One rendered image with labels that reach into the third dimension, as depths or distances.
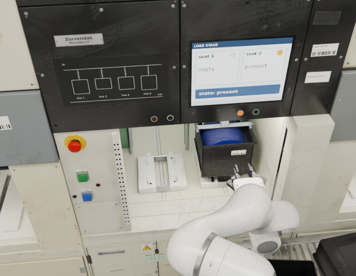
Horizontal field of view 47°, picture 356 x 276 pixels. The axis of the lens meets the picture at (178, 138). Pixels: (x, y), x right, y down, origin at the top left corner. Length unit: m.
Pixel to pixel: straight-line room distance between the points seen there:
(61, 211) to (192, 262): 0.84
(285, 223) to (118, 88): 0.60
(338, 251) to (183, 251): 0.99
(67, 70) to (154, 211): 0.79
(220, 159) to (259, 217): 0.83
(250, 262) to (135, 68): 0.62
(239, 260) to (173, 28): 0.61
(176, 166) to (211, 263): 1.08
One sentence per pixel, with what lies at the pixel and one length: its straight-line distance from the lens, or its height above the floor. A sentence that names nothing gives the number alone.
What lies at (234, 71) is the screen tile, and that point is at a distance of 1.20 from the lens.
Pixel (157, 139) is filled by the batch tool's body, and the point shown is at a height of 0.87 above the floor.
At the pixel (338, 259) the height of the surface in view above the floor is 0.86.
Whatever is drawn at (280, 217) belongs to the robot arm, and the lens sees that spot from 1.15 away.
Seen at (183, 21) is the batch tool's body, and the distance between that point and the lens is 1.10.
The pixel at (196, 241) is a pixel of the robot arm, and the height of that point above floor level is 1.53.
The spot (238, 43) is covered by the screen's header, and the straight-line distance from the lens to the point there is 1.15.
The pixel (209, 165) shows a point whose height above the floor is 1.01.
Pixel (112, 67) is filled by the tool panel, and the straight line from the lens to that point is 1.15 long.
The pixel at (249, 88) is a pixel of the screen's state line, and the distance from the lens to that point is 1.24.
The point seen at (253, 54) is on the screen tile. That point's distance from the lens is 1.18.
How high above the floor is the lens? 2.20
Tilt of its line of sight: 41 degrees down
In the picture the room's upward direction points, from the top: 1 degrees counter-clockwise
